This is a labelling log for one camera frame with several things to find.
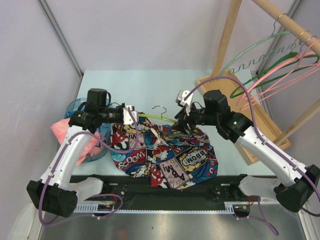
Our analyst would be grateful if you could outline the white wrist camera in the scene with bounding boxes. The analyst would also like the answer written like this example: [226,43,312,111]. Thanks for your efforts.
[122,104,138,125]
[175,90,193,115]

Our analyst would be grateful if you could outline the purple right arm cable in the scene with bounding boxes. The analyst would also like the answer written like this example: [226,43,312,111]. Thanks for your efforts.
[183,76,320,237]

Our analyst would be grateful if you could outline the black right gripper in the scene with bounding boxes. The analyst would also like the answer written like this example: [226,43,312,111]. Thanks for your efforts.
[171,101,219,135]

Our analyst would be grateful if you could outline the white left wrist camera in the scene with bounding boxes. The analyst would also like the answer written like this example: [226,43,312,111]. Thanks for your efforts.
[122,104,138,125]

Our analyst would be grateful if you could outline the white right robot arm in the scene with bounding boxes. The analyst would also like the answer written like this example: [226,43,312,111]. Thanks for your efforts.
[173,90,320,213]

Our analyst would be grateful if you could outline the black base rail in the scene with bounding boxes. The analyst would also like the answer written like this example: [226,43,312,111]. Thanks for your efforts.
[69,174,276,211]

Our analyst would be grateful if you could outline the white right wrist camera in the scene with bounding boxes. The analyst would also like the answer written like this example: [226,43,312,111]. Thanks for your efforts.
[175,90,193,115]

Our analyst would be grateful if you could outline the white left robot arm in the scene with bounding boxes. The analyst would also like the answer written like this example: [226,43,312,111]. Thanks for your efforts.
[26,88,137,220]

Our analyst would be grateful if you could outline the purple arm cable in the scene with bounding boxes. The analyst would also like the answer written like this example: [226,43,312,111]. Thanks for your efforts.
[38,113,141,227]
[183,76,320,237]

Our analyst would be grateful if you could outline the comic print shorts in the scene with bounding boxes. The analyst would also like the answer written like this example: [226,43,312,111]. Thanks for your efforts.
[109,117,218,190]

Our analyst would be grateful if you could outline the dark green hanger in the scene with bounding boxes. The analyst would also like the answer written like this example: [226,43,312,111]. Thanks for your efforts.
[243,51,320,93]

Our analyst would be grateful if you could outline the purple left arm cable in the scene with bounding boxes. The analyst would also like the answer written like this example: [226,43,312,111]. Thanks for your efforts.
[38,113,141,227]

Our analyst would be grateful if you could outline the wooden hanger rack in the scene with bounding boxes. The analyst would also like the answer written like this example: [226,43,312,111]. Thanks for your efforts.
[194,0,320,166]

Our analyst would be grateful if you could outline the white cable duct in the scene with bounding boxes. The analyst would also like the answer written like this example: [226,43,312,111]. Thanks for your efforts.
[74,201,237,215]

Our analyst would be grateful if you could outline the teal plastic basket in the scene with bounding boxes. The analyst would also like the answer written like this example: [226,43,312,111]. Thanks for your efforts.
[57,97,111,161]

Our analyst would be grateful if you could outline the pale green hanger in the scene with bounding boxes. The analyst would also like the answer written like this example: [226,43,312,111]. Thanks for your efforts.
[219,26,301,75]

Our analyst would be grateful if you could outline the pink shark shorts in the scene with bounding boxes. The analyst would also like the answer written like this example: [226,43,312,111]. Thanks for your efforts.
[50,118,111,166]

